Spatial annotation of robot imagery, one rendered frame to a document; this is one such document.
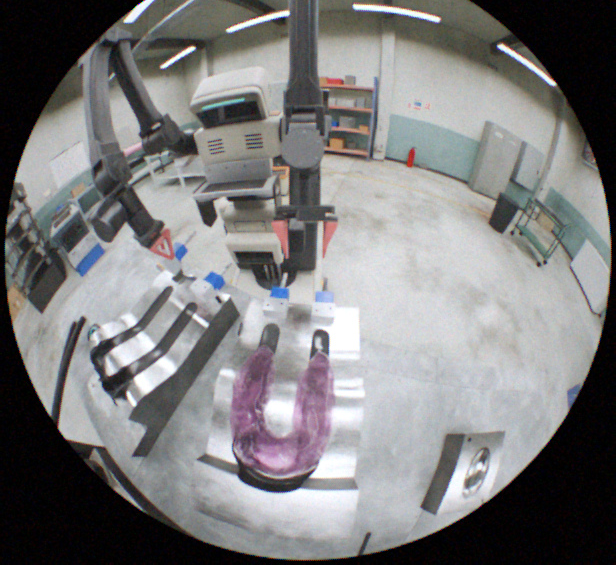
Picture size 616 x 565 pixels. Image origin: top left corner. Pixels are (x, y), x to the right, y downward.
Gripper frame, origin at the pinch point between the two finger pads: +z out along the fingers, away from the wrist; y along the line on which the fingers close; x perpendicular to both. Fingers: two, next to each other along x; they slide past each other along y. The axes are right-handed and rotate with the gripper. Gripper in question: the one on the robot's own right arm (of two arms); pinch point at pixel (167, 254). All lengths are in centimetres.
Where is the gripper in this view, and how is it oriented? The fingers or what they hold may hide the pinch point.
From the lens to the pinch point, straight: 53.8
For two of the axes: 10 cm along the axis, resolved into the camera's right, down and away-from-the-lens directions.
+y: 9.1, 1.9, -3.8
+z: 1.7, 6.5, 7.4
